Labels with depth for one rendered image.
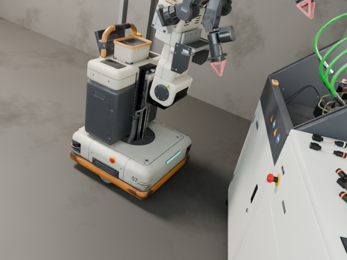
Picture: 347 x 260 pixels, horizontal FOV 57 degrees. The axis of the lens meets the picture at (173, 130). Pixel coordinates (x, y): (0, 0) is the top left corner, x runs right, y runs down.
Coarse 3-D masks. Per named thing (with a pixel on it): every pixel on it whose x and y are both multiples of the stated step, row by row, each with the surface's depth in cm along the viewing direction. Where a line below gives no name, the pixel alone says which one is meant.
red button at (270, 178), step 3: (270, 174) 123; (279, 174) 123; (267, 177) 124; (270, 177) 122; (273, 177) 122; (276, 177) 123; (279, 177) 122; (267, 180) 123; (270, 180) 122; (273, 180) 123; (276, 180) 123; (279, 180) 121; (276, 183) 124; (276, 186) 123
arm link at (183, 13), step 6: (186, 0) 146; (192, 0) 147; (198, 0) 150; (180, 6) 149; (186, 6) 147; (198, 6) 154; (180, 12) 150; (186, 12) 149; (192, 12) 149; (198, 12) 155; (180, 18) 151; (186, 18) 150
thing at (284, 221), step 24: (288, 144) 121; (288, 168) 115; (264, 192) 137; (288, 192) 110; (264, 216) 129; (288, 216) 105; (312, 216) 87; (264, 240) 122; (288, 240) 100; (312, 240) 84
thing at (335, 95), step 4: (344, 64) 120; (340, 68) 120; (344, 68) 120; (336, 72) 121; (340, 72) 120; (336, 76) 121; (332, 80) 123; (332, 84) 123; (332, 88) 124; (332, 92) 125; (336, 96) 125; (336, 100) 126; (340, 100) 125; (340, 104) 126; (344, 104) 126
